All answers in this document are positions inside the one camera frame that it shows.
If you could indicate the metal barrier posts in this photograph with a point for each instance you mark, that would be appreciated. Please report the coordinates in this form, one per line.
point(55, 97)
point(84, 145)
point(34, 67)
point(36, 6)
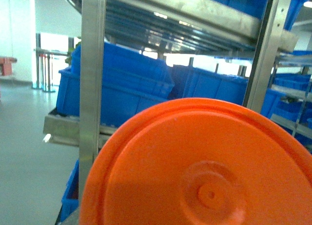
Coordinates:
point(52, 54)

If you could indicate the stainless steel shelf rack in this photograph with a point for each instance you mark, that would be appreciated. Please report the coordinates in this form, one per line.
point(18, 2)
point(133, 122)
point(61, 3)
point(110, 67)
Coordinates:
point(266, 36)

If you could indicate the red metal frame table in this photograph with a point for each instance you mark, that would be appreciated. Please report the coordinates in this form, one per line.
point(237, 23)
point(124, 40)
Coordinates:
point(6, 65)

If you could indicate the blue plastic crate right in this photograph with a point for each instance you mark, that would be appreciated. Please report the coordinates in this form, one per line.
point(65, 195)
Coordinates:
point(196, 82)

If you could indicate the blue plastic crate left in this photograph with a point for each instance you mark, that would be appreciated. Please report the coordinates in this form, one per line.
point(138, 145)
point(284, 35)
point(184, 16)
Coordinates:
point(131, 83)

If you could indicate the blue plastic crate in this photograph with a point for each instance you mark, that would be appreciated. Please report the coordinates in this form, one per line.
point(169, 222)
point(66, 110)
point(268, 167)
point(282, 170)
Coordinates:
point(131, 83)
point(196, 82)

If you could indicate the blue crate lower shelf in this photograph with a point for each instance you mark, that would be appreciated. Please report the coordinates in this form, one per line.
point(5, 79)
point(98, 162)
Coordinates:
point(70, 197)

